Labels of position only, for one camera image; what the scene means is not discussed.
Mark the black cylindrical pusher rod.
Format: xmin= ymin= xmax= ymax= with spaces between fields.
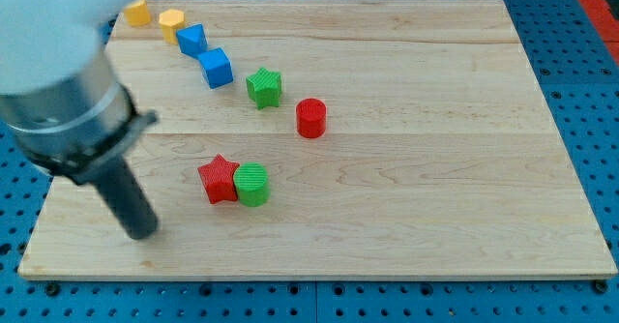
xmin=93 ymin=157 xmax=159 ymax=240

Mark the light wooden board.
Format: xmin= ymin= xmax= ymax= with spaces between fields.
xmin=18 ymin=0 xmax=617 ymax=281

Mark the blue triangular block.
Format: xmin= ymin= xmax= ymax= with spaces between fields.
xmin=176 ymin=23 xmax=208 ymax=59

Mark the yellow pentagon block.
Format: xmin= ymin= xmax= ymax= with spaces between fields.
xmin=123 ymin=0 xmax=152 ymax=27

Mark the red strip at edge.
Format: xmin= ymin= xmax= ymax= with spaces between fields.
xmin=577 ymin=0 xmax=618 ymax=63

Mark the red cylinder block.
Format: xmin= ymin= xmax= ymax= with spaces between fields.
xmin=296 ymin=98 xmax=327 ymax=138

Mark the yellow hexagon block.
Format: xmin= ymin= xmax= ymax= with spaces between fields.
xmin=159 ymin=9 xmax=186 ymax=44

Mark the blue cube block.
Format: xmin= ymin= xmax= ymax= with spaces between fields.
xmin=197 ymin=47 xmax=234 ymax=89

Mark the green star block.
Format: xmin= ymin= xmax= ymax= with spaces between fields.
xmin=246 ymin=68 xmax=282 ymax=109

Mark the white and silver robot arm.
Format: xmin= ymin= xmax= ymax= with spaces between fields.
xmin=1 ymin=0 xmax=159 ymax=240

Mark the red star block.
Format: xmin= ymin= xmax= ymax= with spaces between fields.
xmin=197 ymin=154 xmax=240 ymax=204

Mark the green cylinder block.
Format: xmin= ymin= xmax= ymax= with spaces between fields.
xmin=233 ymin=162 xmax=270 ymax=207

